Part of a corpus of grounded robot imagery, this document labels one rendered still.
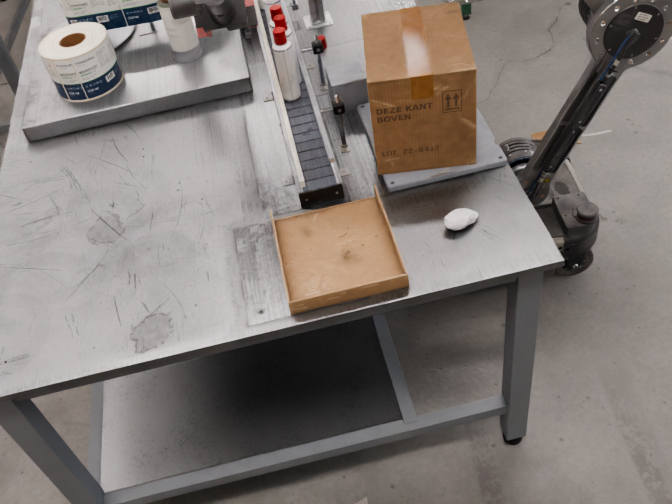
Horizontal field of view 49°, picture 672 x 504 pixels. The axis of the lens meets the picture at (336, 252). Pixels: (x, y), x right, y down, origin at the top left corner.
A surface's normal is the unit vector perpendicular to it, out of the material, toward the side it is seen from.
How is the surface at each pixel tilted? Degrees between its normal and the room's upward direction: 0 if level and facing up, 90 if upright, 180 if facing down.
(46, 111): 0
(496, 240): 0
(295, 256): 0
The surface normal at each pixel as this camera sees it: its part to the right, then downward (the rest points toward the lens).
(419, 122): 0.02, 0.73
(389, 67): -0.13, -0.68
